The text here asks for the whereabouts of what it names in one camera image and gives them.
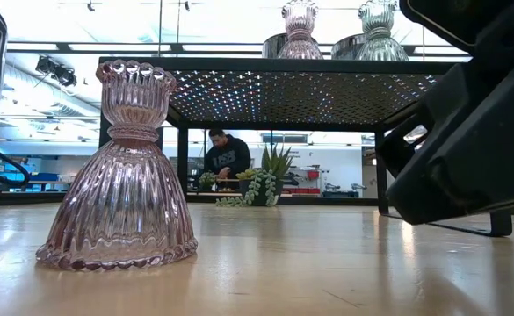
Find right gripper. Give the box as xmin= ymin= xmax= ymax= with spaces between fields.
xmin=397 ymin=0 xmax=514 ymax=58

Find green ribbed glass candlestick holder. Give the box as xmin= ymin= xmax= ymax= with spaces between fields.
xmin=355 ymin=0 xmax=410 ymax=62

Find red storage rack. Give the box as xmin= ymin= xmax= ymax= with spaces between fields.
xmin=281 ymin=169 xmax=322 ymax=195

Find black perforated metal shelf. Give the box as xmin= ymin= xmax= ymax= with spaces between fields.
xmin=98 ymin=55 xmax=514 ymax=238

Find potted succulent plant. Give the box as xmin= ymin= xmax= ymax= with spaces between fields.
xmin=214 ymin=143 xmax=295 ymax=208

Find person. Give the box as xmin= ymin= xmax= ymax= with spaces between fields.
xmin=203 ymin=127 xmax=252 ymax=190

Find small potted plant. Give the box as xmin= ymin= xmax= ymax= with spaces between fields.
xmin=198 ymin=171 xmax=218 ymax=193

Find black track spotlight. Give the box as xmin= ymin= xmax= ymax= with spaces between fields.
xmin=34 ymin=55 xmax=78 ymax=88

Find blue storage rack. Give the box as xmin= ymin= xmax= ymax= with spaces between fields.
xmin=0 ymin=162 xmax=71 ymax=192

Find black cable loop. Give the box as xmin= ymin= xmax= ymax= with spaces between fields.
xmin=0 ymin=148 xmax=32 ymax=190

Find black aluminium table frame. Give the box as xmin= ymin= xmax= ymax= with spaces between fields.
xmin=0 ymin=189 xmax=383 ymax=207

